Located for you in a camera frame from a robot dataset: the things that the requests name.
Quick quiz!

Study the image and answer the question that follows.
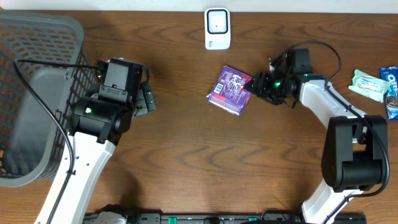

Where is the red purple snack bag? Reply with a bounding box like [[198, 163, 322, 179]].
[[206, 65, 252, 116]]

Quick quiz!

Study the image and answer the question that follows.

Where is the light teal snack packet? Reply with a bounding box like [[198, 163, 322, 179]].
[[348, 69, 392, 103]]

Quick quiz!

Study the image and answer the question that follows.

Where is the blue snack wrapper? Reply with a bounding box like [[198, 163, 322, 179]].
[[379, 66, 397, 120]]

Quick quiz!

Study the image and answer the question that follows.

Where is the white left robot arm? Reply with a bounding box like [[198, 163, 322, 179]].
[[36, 58, 156, 223]]

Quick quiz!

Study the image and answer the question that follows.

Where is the grey plastic mesh basket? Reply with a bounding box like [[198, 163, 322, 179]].
[[1, 11, 97, 187]]

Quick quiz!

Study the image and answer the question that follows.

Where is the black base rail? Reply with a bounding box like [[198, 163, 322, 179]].
[[83, 212, 368, 224]]

